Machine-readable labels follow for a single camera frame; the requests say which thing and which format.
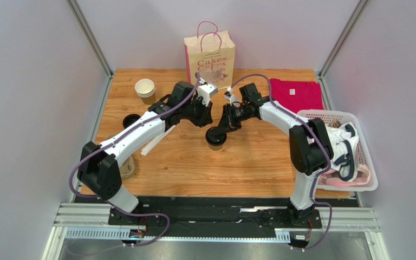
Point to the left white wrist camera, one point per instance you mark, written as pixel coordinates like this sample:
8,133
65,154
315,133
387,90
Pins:
205,92

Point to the wrapped straw middle left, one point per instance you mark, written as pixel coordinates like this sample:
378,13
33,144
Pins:
155,142

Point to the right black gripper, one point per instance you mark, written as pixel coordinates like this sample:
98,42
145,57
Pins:
228,117

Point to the single paper coffee cup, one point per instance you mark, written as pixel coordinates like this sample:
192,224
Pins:
215,147

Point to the wrapped straw far right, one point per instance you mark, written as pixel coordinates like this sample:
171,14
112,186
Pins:
157,144

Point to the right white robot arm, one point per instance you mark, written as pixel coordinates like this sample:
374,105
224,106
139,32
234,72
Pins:
310,148

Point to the wrapped straw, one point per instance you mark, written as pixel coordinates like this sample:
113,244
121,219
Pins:
155,142

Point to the folded red t-shirt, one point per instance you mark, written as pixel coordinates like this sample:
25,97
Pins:
297,95

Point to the black plastic cup lid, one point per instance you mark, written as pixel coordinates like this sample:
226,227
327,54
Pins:
215,139

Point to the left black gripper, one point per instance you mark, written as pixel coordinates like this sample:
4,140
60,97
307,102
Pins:
206,118

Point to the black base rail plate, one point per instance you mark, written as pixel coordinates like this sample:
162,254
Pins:
219,217

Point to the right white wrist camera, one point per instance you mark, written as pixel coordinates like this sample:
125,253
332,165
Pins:
231,97

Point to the white plastic laundry basket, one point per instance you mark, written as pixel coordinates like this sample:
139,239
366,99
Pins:
365,158

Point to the beige Cakes paper bag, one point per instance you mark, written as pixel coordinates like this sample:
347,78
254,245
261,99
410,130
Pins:
211,53

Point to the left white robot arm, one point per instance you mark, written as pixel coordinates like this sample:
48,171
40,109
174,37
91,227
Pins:
99,166

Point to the stack of black lids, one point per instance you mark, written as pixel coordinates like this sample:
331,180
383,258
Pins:
130,119

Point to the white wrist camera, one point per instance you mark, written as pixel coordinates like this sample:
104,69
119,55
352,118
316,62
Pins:
205,92
231,97

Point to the cardboard cup carrier tray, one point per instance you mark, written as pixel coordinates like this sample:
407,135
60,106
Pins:
127,169

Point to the white and pink clothes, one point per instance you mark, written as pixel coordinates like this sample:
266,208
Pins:
346,169

